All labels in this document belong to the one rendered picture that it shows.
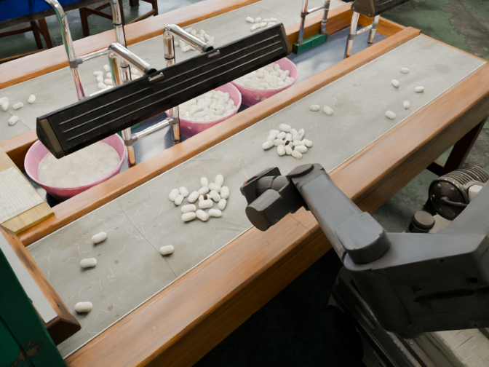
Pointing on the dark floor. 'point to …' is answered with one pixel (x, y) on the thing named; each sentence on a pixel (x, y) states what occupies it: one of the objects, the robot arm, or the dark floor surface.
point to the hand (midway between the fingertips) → (243, 190)
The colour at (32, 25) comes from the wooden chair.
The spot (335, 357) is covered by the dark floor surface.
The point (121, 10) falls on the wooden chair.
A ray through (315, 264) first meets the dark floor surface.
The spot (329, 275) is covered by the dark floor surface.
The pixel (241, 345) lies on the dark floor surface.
